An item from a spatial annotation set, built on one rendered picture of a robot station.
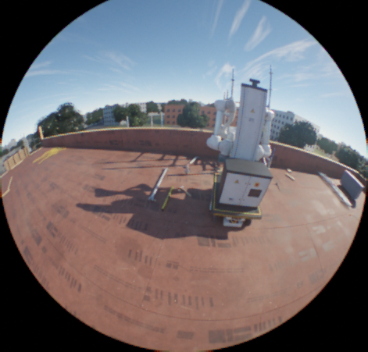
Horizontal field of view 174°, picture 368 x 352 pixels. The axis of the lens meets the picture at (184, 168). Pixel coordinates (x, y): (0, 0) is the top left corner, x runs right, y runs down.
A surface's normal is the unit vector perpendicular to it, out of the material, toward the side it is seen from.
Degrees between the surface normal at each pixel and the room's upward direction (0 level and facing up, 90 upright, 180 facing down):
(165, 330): 0
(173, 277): 0
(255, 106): 90
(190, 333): 0
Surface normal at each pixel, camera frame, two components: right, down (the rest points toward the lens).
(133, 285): 0.03, -0.87
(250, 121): -0.24, 0.48
